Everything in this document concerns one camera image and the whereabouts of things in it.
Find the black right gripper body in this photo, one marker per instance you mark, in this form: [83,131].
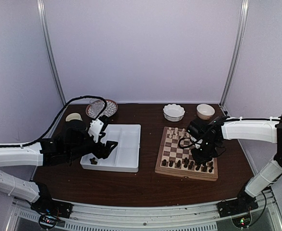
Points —
[208,151]

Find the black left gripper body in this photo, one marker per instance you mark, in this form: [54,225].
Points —
[101,151]

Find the dark pawn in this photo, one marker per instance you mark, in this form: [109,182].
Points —
[190,165]

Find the white plastic compartment tray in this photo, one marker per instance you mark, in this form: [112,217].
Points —
[125,157]

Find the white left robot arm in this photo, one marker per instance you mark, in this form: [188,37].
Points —
[73,142]

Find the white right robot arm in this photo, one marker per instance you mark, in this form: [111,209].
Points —
[209,137]

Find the dark chess piece small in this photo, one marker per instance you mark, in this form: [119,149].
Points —
[91,160]

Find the cream round bowl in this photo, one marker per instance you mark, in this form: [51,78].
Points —
[205,111]

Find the wooden chessboard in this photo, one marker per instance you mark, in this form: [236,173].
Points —
[170,151]

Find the clear drinking glass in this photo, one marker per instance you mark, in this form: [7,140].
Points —
[96,106]

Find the cream ribbed mug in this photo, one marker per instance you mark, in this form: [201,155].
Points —
[73,116]

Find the patterned ceramic plate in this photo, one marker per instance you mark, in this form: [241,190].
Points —
[110,109]

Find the white scalloped bowl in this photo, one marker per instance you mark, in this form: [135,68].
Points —
[173,112]

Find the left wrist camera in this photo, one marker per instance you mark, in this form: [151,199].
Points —
[97,126]

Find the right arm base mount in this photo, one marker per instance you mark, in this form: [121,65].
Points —
[243,203]

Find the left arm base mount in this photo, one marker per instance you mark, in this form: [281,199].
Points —
[45,204]

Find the aluminium front rail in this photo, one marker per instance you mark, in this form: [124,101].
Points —
[198,217]

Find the right aluminium frame post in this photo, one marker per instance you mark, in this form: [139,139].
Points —
[236,51]

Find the aluminium frame post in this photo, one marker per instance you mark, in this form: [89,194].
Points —
[49,50]
[236,51]

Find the left aluminium frame post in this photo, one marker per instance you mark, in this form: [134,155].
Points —
[49,50]

